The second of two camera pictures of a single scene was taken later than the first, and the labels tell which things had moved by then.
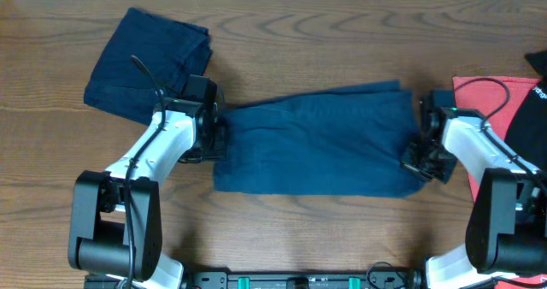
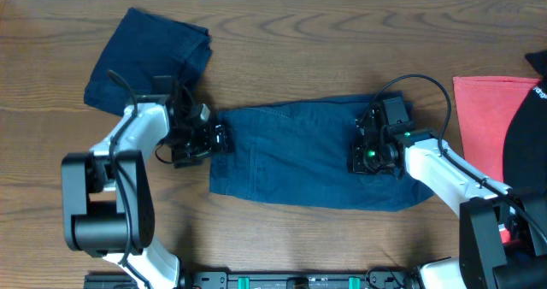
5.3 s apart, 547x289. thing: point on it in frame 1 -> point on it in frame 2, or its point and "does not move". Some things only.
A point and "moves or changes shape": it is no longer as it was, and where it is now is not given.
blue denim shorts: [344, 144] moves or changes shape
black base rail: [302, 280] does not move
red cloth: [499, 98] does not move
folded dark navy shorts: [172, 50] does not move
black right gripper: [440, 174] -> [356, 164]
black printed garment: [527, 130] does not move
